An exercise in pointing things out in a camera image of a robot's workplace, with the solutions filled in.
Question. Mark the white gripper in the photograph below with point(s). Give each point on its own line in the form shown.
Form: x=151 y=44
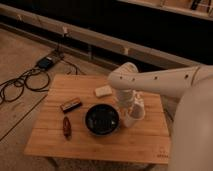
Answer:
x=124 y=98

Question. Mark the white ceramic cup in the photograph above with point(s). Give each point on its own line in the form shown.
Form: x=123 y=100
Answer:
x=136 y=113

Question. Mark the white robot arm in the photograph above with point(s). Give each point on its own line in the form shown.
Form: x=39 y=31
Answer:
x=192 y=138

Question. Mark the dark ceramic bowl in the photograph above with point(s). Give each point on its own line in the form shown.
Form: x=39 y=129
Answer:
x=102 y=119

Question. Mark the white rectangular sponge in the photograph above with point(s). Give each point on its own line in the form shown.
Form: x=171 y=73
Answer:
x=103 y=91

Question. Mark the dark rectangular bar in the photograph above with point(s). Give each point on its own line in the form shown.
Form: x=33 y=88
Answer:
x=71 y=105

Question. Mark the wooden table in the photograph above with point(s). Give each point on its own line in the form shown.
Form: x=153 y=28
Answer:
x=147 y=141

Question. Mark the red brown oblong object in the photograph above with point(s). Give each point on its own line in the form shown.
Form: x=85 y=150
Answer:
x=66 y=127

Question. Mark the black power adapter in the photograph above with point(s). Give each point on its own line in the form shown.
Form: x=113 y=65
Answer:
x=45 y=63

